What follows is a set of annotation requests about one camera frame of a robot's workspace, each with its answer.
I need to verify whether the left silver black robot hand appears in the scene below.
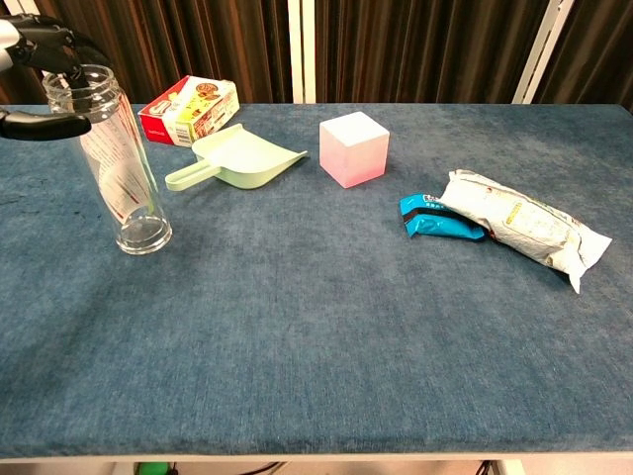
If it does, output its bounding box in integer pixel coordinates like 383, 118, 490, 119
0, 13, 112, 143

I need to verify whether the clear plastic bottle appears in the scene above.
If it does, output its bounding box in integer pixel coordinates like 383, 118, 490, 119
42, 63, 173, 256

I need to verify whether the red snack box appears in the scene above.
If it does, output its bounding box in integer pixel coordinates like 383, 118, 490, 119
136, 74, 241, 148

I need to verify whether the mint green plastic scoop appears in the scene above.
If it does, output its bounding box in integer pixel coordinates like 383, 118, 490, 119
164, 123, 310, 193

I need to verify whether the pink white cube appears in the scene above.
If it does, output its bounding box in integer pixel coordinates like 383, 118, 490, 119
318, 111, 392, 190

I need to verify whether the blue felt table mat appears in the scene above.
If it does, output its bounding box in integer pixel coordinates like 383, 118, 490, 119
0, 102, 633, 459

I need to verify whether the blue snack packet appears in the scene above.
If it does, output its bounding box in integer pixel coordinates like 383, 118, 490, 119
398, 193, 488, 243

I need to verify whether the bright green object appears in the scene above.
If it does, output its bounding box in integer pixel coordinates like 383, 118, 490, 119
136, 460, 179, 475

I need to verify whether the white snack bag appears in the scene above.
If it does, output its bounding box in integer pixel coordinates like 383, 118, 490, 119
438, 168, 614, 295

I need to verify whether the white slanted frame post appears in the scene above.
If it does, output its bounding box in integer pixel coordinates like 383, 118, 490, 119
511, 0, 576, 105
14, 0, 46, 19

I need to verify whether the white vertical frame post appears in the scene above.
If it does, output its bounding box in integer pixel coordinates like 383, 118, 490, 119
287, 0, 317, 105

